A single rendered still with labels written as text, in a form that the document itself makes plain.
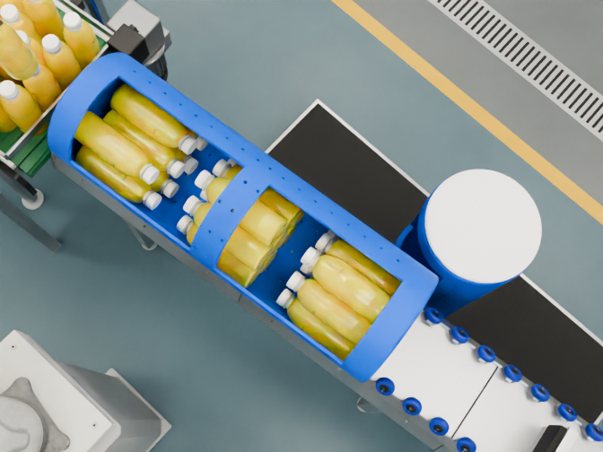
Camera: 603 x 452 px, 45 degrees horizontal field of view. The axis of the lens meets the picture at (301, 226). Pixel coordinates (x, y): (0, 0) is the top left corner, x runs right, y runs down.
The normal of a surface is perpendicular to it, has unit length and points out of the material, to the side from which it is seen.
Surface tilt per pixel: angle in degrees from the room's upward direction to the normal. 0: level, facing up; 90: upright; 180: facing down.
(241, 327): 0
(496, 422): 0
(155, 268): 0
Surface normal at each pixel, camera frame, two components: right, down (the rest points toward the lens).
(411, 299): 0.19, -0.43
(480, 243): 0.05, -0.25
